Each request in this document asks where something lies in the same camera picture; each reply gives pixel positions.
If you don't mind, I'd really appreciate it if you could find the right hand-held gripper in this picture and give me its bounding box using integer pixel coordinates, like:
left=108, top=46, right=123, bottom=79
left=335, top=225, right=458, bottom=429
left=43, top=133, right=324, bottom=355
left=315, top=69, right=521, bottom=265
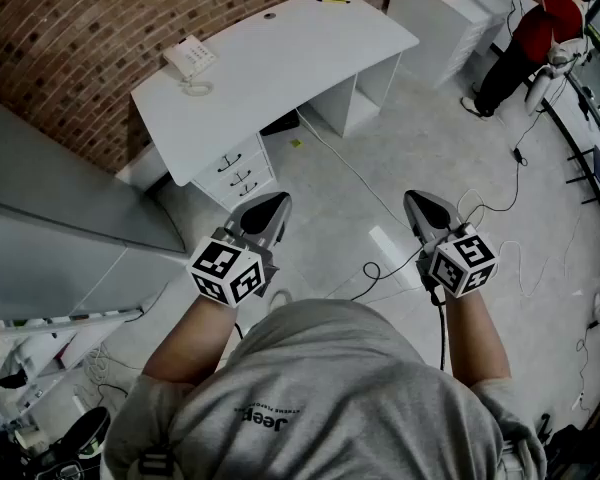
left=403, top=189, right=500, bottom=305

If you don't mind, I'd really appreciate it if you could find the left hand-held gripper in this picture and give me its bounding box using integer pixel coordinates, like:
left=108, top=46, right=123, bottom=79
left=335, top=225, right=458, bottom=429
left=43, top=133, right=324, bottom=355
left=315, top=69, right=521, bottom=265
left=185, top=191, right=293, bottom=309

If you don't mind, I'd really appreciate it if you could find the person's right forearm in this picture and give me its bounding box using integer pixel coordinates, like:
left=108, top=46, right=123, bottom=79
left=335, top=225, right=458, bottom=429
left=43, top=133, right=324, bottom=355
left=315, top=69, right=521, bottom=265
left=442, top=282, right=512, bottom=389

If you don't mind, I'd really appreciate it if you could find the person's left forearm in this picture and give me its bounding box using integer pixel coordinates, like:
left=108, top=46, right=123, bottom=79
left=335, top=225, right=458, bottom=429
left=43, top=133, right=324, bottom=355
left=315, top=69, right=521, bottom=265
left=142, top=292, right=254, bottom=387

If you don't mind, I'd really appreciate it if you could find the person's grey t-shirt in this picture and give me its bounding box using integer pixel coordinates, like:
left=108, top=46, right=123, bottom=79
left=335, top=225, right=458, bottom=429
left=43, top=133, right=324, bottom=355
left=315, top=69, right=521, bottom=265
left=99, top=297, right=549, bottom=480

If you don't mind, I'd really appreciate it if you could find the grey counter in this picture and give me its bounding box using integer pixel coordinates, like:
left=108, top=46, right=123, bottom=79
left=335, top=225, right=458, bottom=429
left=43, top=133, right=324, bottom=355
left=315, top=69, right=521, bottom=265
left=0, top=90, right=189, bottom=319

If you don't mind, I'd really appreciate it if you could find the white shelf rack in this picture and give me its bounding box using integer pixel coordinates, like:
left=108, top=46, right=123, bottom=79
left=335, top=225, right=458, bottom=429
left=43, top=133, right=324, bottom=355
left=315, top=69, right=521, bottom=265
left=0, top=307, right=146, bottom=422

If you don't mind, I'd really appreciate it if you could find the white desk with drawers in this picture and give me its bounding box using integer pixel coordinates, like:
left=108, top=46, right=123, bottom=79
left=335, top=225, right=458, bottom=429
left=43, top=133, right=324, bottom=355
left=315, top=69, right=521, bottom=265
left=129, top=0, right=421, bottom=214

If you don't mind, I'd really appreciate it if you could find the black round device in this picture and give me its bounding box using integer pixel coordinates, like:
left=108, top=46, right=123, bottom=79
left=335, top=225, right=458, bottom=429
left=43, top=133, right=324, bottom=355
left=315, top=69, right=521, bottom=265
left=39, top=406, right=112, bottom=480

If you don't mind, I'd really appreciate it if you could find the white cabinet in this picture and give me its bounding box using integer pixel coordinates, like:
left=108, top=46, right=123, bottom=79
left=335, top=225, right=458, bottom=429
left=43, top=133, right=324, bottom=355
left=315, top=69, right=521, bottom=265
left=387, top=0, right=516, bottom=89

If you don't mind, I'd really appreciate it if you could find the right hand-held gripper black cable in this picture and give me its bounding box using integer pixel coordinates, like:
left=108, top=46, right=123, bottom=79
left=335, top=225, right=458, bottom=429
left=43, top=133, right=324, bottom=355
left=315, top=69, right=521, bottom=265
left=431, top=287, right=450, bottom=372

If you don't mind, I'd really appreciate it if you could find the black floor cable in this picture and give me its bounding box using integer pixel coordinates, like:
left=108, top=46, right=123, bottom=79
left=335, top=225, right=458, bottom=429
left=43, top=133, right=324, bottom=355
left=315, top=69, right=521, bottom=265
left=347, top=252, right=429, bottom=302

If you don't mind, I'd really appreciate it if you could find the black power adapter with cable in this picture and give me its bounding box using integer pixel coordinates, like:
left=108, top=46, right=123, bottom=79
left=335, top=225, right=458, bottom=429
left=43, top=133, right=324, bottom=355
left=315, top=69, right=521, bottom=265
left=457, top=112, right=546, bottom=219

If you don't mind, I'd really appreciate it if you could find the white floor cable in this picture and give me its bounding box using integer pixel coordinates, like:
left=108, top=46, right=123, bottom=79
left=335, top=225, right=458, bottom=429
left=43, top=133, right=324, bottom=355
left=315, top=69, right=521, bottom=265
left=294, top=107, right=421, bottom=234

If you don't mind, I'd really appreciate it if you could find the white corded telephone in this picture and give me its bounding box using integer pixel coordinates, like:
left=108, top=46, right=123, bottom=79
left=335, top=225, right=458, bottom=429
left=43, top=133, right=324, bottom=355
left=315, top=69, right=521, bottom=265
left=161, top=34, right=219, bottom=97

